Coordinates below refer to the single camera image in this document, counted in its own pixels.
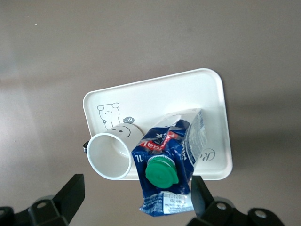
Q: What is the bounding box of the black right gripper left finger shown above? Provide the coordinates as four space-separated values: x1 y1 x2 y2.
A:
28 173 85 226

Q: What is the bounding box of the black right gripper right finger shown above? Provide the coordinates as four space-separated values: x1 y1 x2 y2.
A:
188 175 245 226

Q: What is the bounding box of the white cup black handle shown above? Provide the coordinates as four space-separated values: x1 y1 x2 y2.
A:
82 123 144 180

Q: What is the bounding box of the blue white milk carton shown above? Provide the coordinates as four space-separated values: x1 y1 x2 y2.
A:
131 108 206 216

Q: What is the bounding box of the cream rabbit print tray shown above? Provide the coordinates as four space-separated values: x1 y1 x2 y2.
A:
82 68 233 181

